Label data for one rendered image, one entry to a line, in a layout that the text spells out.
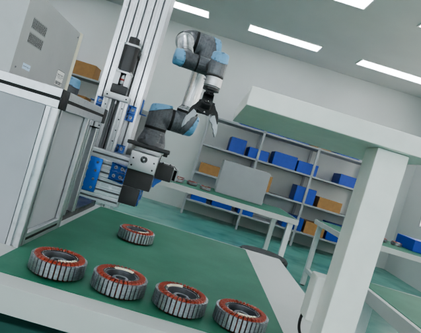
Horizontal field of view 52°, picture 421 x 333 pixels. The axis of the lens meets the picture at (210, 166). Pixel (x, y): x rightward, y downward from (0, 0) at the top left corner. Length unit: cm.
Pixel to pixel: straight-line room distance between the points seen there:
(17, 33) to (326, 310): 87
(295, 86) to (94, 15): 396
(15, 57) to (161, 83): 720
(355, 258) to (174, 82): 754
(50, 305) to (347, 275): 53
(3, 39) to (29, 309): 60
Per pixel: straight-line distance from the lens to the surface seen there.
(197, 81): 230
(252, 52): 838
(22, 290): 85
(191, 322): 89
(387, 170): 84
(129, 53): 243
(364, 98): 872
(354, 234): 83
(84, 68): 799
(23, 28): 111
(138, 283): 89
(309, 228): 791
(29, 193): 104
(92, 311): 82
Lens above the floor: 106
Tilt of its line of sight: 1 degrees down
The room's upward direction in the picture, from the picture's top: 17 degrees clockwise
